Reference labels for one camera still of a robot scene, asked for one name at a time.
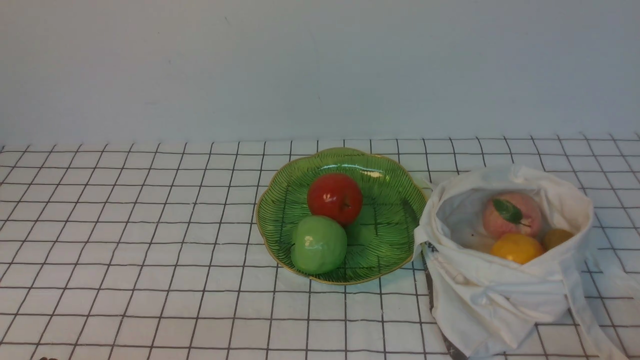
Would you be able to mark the pink peach with leaf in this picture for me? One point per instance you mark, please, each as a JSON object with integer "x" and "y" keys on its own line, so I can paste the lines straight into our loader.
{"x": 512, "y": 212}

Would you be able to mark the small yellow pear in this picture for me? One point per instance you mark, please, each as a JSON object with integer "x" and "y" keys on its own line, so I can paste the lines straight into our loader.
{"x": 555, "y": 237}

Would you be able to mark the white checkered tablecloth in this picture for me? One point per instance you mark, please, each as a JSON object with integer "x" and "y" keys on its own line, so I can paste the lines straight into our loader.
{"x": 151, "y": 251}

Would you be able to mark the orange yellow fruit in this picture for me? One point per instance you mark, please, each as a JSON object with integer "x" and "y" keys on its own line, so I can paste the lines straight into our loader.
{"x": 517, "y": 248}

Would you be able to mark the white cloth bag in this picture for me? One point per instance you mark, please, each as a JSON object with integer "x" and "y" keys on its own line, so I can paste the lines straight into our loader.
{"x": 486, "y": 305}

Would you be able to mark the green leaf-pattern glass plate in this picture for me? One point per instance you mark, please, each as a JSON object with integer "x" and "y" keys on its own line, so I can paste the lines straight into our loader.
{"x": 380, "y": 241}

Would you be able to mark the green apple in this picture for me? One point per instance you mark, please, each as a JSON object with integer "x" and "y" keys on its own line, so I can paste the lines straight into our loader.
{"x": 319, "y": 245}

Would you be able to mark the red apple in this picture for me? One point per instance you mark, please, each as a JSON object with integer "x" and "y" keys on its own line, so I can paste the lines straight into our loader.
{"x": 336, "y": 196}

